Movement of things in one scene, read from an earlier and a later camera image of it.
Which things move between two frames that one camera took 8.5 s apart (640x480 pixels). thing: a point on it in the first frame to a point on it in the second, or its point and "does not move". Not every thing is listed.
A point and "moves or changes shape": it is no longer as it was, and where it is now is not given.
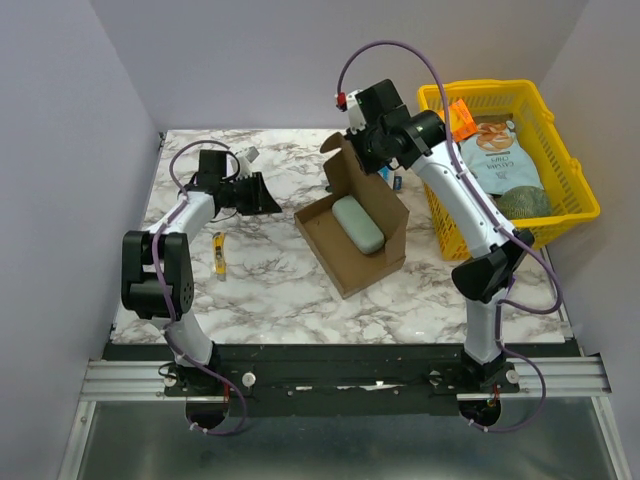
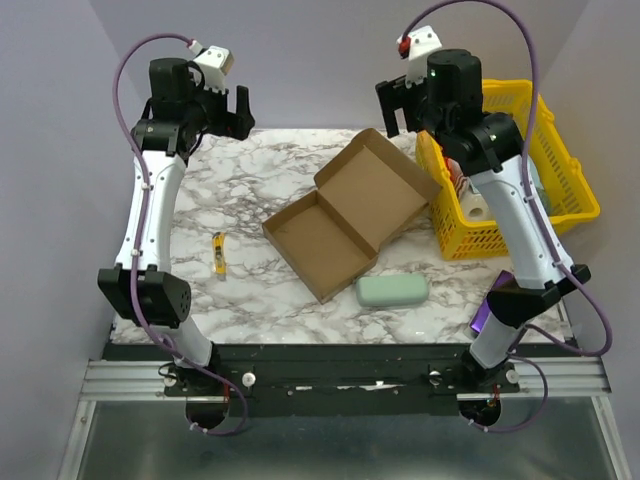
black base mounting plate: x=341 y=379 does not move
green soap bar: x=357 y=224 to x=391 y=289
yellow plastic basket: x=563 y=177 does not move
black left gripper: x=260 y=201 to x=237 y=124
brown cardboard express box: x=347 y=266 moves or changes shape
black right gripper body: x=360 y=151 to x=396 y=105
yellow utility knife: x=219 y=255 does not move
